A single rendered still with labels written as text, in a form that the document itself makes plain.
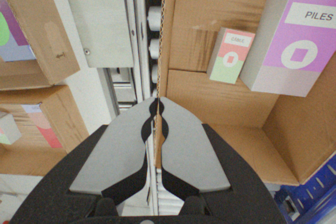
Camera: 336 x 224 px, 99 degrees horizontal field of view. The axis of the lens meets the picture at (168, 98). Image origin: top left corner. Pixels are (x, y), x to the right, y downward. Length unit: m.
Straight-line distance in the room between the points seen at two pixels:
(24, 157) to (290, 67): 0.85
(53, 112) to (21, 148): 0.38
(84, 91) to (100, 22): 0.19
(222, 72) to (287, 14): 0.13
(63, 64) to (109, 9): 0.16
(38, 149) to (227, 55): 0.72
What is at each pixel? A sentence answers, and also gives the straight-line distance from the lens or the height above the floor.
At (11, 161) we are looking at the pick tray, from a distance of 0.81.
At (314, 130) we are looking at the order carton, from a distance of 0.38.
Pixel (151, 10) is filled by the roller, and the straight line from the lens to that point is 0.36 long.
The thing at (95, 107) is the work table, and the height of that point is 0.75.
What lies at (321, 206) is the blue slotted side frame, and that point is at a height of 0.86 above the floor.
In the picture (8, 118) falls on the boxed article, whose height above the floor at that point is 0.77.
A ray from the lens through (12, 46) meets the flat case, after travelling 0.50.
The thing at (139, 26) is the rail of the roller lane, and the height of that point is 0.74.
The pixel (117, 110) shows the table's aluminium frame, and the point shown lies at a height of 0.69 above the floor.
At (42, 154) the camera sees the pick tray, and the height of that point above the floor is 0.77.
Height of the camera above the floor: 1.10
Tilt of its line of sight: 60 degrees down
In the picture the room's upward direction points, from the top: 171 degrees counter-clockwise
